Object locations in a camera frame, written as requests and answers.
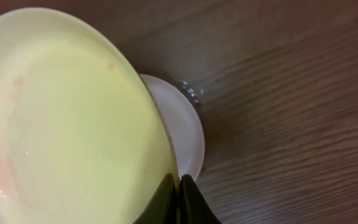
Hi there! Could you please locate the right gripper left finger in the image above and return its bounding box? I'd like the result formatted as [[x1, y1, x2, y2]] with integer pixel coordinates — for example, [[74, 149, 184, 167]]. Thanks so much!
[[134, 174, 177, 224]]

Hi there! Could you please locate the yellow-green plate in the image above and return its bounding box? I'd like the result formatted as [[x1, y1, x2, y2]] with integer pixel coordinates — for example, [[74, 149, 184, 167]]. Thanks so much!
[[0, 8, 178, 223]]

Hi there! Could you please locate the white plate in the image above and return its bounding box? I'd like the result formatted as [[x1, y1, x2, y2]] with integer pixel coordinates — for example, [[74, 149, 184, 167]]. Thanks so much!
[[140, 74, 206, 180]]

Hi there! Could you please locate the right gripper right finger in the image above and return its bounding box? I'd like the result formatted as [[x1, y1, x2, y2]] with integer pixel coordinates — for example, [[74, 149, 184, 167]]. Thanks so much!
[[180, 174, 221, 224]]

